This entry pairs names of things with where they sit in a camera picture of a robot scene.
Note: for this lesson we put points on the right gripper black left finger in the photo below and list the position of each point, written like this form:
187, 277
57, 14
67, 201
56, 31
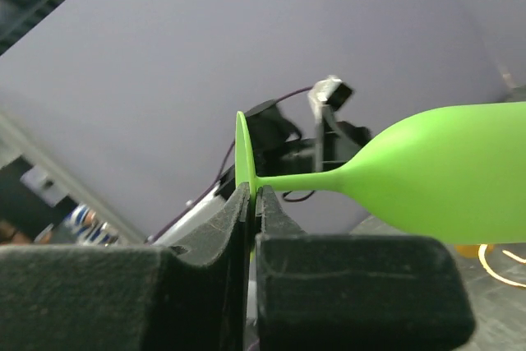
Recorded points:
192, 296

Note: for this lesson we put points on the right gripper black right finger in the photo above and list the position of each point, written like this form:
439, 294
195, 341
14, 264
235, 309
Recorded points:
354, 292

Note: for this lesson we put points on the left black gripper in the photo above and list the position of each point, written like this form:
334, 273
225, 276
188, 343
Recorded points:
300, 152

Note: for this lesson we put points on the green wine glass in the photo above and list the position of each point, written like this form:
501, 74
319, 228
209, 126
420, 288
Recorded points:
455, 173

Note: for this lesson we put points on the orange wine glass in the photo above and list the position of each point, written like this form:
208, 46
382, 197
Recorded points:
467, 251

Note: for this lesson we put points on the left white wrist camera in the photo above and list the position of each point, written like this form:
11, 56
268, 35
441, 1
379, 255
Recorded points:
326, 97

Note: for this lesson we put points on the gold wire glass rack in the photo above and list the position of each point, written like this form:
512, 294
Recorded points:
504, 263

